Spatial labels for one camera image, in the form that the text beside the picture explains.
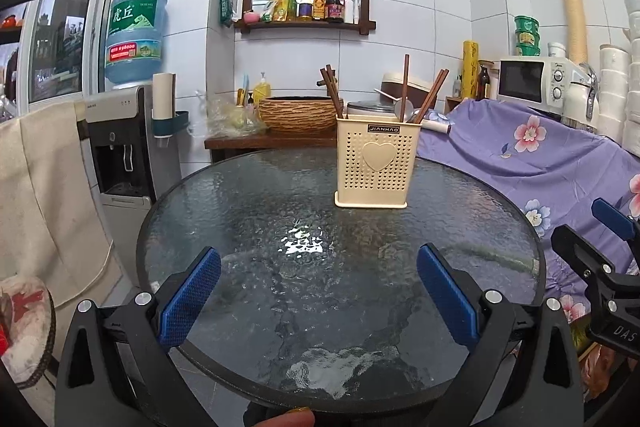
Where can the grey water dispenser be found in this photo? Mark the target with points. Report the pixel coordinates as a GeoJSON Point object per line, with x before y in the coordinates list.
{"type": "Point", "coordinates": [125, 167]}

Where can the woven pattern basin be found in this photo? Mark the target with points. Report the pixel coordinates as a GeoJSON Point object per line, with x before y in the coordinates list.
{"type": "Point", "coordinates": [295, 114]}

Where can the yellow oil bottle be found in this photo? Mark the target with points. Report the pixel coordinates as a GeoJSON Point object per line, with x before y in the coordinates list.
{"type": "Point", "coordinates": [292, 7]}

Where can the white lint roller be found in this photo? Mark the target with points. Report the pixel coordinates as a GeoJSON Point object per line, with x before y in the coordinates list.
{"type": "Point", "coordinates": [437, 127]}

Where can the teal cup holder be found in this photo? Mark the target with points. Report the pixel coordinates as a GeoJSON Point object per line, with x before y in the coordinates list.
{"type": "Point", "coordinates": [172, 124]}

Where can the tall beige cup tube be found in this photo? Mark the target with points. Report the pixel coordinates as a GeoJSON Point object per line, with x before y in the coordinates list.
{"type": "Point", "coordinates": [574, 17]}

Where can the person's left hand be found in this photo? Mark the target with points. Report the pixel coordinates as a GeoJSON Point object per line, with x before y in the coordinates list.
{"type": "Point", "coordinates": [287, 418]}

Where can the yellow roll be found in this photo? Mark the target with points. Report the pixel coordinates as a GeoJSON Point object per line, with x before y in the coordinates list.
{"type": "Point", "coordinates": [471, 69]}

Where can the white plastic bottle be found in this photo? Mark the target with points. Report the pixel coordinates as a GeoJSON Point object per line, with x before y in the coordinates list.
{"type": "Point", "coordinates": [355, 11]}
{"type": "Point", "coordinates": [348, 9]}

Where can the translucent grey spoon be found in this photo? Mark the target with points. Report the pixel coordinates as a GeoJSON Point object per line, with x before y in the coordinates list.
{"type": "Point", "coordinates": [403, 109]}

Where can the wooden counter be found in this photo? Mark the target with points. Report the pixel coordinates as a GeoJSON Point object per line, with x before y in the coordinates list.
{"type": "Point", "coordinates": [270, 142]}

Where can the yellow soap dispenser bottle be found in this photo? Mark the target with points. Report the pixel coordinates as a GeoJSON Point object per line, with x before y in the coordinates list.
{"type": "Point", "coordinates": [261, 92]}

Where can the clear plastic bags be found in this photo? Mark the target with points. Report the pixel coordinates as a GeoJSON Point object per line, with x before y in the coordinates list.
{"type": "Point", "coordinates": [227, 114]}

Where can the cream perforated utensil holder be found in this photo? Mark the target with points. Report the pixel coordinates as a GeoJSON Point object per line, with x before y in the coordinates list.
{"type": "Point", "coordinates": [375, 162]}

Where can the stack of white paper cups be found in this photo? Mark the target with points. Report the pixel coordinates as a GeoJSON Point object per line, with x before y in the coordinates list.
{"type": "Point", "coordinates": [620, 82]}

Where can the blue water jug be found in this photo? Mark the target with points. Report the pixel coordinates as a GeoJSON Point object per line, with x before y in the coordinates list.
{"type": "Point", "coordinates": [135, 39]}

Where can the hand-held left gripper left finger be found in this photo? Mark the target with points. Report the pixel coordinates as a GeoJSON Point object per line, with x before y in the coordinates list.
{"type": "Point", "coordinates": [190, 294]}

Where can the green hanging packet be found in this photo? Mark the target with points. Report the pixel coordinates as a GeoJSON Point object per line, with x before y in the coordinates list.
{"type": "Point", "coordinates": [226, 7]}

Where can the sliding glass window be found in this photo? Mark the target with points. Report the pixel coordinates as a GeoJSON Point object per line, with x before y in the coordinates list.
{"type": "Point", "coordinates": [65, 27]}

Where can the cushioned stool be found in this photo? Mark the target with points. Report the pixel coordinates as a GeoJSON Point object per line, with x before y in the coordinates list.
{"type": "Point", "coordinates": [27, 332]}

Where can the yellow green packet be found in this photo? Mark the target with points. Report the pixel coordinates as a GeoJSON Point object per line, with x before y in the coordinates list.
{"type": "Point", "coordinates": [275, 9]}

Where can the purple floral cloth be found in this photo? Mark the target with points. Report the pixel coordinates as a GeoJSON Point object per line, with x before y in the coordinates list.
{"type": "Point", "coordinates": [500, 167]}

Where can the white lidded container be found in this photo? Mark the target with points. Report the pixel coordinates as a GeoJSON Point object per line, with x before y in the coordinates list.
{"type": "Point", "coordinates": [557, 50]}

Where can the beige cloth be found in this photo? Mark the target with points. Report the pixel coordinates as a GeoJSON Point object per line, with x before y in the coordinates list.
{"type": "Point", "coordinates": [50, 197]}

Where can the white kitchen appliance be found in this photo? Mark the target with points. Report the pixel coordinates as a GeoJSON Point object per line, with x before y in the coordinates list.
{"type": "Point", "coordinates": [580, 99]}

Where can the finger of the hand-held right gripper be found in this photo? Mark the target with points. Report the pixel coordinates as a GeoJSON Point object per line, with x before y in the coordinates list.
{"type": "Point", "coordinates": [612, 217]}
{"type": "Point", "coordinates": [580, 252]}

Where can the bronze faucet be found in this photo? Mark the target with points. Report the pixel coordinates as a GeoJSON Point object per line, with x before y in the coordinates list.
{"type": "Point", "coordinates": [322, 83]}

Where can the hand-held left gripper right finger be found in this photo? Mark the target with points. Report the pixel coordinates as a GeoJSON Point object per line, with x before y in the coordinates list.
{"type": "Point", "coordinates": [447, 297]}

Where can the green cup stack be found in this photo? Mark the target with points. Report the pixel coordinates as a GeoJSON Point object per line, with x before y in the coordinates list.
{"type": "Point", "coordinates": [527, 37]}

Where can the dark soy sauce bottle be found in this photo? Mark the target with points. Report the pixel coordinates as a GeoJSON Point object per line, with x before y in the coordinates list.
{"type": "Point", "coordinates": [335, 4]}

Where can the brown sauce bottle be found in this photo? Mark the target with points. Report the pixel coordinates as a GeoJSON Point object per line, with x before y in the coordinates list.
{"type": "Point", "coordinates": [319, 4]}

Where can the pink bowl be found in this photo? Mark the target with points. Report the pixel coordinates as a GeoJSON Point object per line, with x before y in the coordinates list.
{"type": "Point", "coordinates": [250, 16]}

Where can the purple label bottle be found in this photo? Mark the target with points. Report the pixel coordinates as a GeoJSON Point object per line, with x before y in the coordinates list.
{"type": "Point", "coordinates": [305, 4]}

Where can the white microwave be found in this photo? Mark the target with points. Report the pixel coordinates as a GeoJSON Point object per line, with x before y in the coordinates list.
{"type": "Point", "coordinates": [525, 82]}

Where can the brown glass bottle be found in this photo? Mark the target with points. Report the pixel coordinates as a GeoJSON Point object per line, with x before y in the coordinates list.
{"type": "Point", "coordinates": [483, 84]}

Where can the brown and cream rice cooker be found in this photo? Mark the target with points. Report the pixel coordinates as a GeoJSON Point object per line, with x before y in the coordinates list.
{"type": "Point", "coordinates": [420, 87]}

